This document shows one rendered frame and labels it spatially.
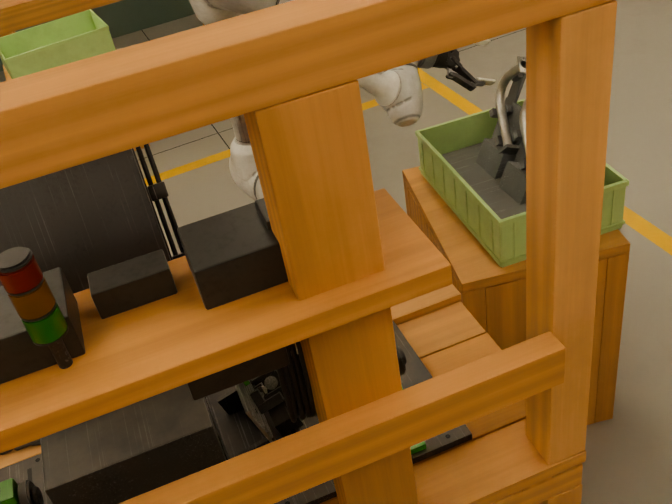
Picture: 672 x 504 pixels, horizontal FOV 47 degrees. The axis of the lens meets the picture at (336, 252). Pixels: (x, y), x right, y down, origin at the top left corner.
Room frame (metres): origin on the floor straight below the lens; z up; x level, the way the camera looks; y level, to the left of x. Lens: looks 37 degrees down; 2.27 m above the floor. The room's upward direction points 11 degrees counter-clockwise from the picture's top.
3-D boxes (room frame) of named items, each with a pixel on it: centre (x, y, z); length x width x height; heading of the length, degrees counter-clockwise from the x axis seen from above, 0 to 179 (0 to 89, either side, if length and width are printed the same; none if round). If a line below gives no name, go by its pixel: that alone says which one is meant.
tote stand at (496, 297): (2.07, -0.57, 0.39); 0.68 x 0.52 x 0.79; 5
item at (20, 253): (0.83, 0.41, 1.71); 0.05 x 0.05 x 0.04
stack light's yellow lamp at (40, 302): (0.83, 0.41, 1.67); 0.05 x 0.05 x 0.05
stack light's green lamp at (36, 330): (0.83, 0.41, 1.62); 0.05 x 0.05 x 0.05
